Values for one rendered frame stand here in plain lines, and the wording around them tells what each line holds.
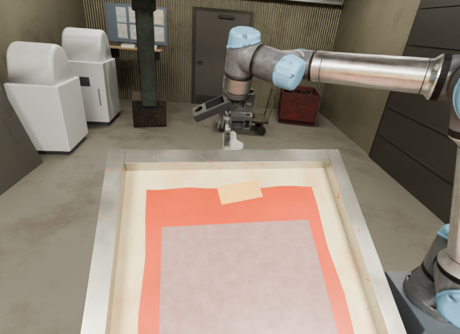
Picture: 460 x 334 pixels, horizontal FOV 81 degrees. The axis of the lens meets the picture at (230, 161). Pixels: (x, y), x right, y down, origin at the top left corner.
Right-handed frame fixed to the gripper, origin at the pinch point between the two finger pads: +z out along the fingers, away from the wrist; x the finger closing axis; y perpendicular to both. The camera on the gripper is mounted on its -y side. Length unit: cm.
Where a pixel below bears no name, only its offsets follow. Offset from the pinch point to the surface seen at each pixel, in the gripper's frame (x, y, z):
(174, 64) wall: 578, -19, 237
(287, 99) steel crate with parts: 417, 215, 227
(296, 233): -34.4, 13.0, -3.1
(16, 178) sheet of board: 183, -200, 206
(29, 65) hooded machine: 292, -195, 119
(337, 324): -52, 17, 2
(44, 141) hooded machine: 256, -194, 211
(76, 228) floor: 94, -109, 184
